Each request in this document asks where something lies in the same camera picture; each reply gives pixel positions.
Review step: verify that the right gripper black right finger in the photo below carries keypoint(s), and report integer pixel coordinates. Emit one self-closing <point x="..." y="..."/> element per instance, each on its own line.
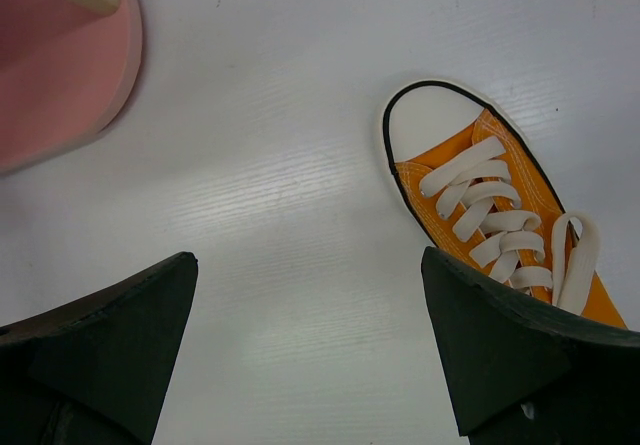
<point x="520" y="371"/>

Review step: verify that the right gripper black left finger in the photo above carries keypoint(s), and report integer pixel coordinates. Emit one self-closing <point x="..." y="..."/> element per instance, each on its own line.
<point x="97" y="370"/>

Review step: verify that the orange sneaker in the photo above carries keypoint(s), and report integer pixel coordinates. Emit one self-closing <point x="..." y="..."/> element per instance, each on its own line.
<point x="467" y="175"/>

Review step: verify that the pink three-tier shoe shelf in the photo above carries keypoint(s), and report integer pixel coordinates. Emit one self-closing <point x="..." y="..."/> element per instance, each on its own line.
<point x="67" y="70"/>

